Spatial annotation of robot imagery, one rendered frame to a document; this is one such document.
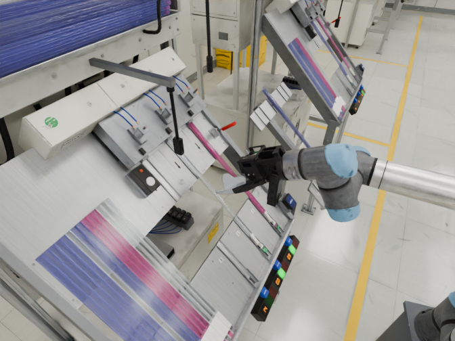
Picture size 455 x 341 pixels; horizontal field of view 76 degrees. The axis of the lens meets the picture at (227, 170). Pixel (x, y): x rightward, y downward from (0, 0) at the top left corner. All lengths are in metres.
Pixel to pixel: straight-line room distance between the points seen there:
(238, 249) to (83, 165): 0.52
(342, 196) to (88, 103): 0.62
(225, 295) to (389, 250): 1.44
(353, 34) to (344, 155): 4.69
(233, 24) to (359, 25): 3.65
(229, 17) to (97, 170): 1.22
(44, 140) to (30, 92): 0.10
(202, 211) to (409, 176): 0.82
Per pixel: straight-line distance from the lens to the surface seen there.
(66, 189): 0.77
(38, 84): 0.72
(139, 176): 0.78
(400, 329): 1.37
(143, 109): 0.84
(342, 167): 0.64
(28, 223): 0.74
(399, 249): 2.20
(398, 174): 0.80
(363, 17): 5.21
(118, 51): 0.84
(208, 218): 1.26
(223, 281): 0.91
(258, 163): 0.73
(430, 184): 0.80
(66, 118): 0.74
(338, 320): 1.81
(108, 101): 0.79
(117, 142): 0.77
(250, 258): 0.99
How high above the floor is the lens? 1.60
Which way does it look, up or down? 42 degrees down
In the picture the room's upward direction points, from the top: straight up
